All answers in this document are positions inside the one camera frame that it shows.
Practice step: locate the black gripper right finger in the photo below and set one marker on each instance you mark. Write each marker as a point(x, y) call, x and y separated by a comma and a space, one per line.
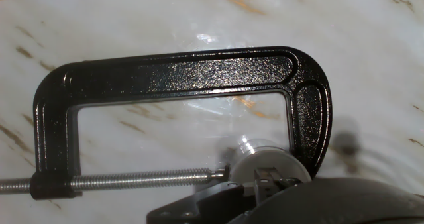
point(285, 183)

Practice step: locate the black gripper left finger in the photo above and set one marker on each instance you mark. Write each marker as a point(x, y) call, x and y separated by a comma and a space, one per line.
point(212, 201)

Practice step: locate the black metal C-clamp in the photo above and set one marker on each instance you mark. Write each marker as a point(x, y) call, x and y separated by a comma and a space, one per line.
point(185, 71)

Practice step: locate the marble pattern board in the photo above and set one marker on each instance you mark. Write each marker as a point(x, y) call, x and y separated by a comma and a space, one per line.
point(99, 25)

